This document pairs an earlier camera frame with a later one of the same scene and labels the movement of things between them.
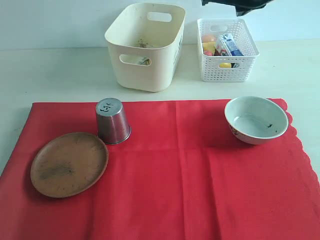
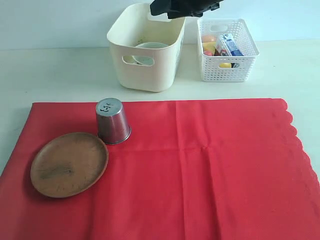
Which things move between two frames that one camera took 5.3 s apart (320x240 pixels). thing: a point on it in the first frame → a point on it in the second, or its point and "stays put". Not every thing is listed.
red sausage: (208, 53) stays put
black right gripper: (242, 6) → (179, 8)
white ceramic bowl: (256, 120) → (148, 60)
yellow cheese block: (209, 46) stays put
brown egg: (209, 38) stays put
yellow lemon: (225, 65) stays put
